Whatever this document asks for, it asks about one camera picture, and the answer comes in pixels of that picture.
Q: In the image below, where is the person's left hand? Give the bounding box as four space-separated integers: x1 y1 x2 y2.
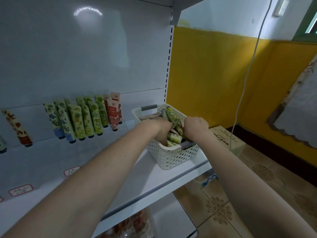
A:
136 117 174 147

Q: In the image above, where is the person's right hand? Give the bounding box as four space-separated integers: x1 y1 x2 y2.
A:
182 116 211 144

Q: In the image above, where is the pile of green hand cream tubes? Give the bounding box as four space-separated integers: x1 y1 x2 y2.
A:
158 105 186 147

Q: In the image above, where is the white perforated plastic basket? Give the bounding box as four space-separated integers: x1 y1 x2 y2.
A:
131 104 201 170

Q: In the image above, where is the row of hand cream tubes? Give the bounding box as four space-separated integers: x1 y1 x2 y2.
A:
0 92 123 153

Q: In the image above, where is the white metal shelf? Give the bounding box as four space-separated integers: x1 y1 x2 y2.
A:
0 0 214 238

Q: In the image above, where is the person's right forearm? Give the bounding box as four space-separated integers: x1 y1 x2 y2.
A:
195 134 317 238

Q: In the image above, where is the person's left forearm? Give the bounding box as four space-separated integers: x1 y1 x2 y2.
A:
0 121 149 238

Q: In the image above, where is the small brown cardboard box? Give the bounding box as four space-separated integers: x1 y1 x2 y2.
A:
210 125 246 157

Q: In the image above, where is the pile of snack packets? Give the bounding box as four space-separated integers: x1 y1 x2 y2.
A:
99 208 154 238

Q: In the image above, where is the clear divider tray with labels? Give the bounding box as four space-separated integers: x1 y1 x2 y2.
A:
0 166 81 201

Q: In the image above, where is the window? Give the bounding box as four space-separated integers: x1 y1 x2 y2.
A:
292 0 317 44

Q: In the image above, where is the white hanging cable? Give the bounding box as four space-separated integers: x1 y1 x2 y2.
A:
229 0 274 152

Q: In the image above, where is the white wall switch box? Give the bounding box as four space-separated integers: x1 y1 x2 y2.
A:
274 0 289 18

